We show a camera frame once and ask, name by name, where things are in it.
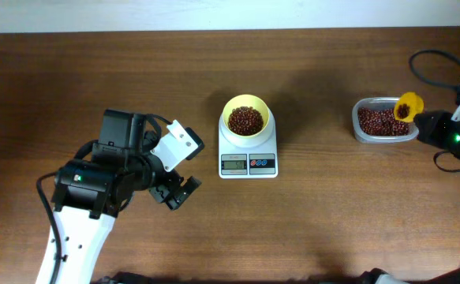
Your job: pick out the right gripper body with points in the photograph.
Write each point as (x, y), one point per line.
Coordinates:
(439, 131)

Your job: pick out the white digital kitchen scale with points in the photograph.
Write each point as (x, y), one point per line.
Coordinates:
(248, 157)

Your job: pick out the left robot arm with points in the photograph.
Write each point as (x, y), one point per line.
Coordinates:
(98, 183)

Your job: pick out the red beans in scoop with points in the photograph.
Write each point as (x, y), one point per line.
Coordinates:
(402, 112)

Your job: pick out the yellow measuring scoop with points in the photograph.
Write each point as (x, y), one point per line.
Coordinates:
(414, 101)

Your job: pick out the clear plastic container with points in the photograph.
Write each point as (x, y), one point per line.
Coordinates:
(379, 103)

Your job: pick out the pale yellow bowl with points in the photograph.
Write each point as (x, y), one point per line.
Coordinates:
(246, 101)

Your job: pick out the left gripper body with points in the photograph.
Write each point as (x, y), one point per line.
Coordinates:
(163, 183)

